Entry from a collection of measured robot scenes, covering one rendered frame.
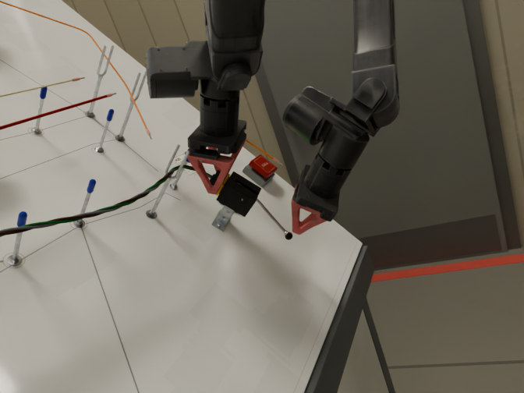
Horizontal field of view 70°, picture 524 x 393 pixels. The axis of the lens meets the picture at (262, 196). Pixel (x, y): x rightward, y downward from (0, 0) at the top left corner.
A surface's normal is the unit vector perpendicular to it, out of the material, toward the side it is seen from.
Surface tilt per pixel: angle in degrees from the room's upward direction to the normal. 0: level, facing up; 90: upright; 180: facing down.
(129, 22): 90
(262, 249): 53
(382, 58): 63
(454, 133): 90
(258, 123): 90
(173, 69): 69
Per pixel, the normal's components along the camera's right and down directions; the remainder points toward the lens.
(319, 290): 0.48, -0.67
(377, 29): -0.36, -0.21
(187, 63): 0.22, -0.20
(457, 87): -0.29, 0.36
